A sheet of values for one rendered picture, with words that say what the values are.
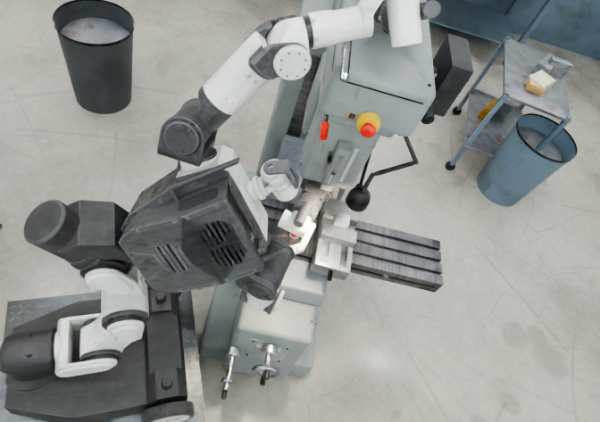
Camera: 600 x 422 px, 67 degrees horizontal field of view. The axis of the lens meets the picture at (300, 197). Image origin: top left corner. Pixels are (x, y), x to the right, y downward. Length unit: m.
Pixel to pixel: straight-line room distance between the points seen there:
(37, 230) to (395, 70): 0.91
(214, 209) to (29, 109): 2.81
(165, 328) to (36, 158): 1.71
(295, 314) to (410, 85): 1.19
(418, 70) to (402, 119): 0.13
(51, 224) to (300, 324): 1.16
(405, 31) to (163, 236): 0.67
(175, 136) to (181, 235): 0.21
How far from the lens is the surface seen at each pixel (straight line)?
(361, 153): 1.46
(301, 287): 1.92
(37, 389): 2.05
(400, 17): 1.02
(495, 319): 3.38
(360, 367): 2.80
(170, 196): 1.09
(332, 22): 0.98
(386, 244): 2.07
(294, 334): 1.97
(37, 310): 2.35
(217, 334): 2.46
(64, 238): 1.16
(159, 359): 2.00
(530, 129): 3.99
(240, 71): 0.98
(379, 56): 1.18
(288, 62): 0.95
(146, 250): 1.09
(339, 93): 1.14
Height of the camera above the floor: 2.51
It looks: 51 degrees down
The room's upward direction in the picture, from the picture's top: 22 degrees clockwise
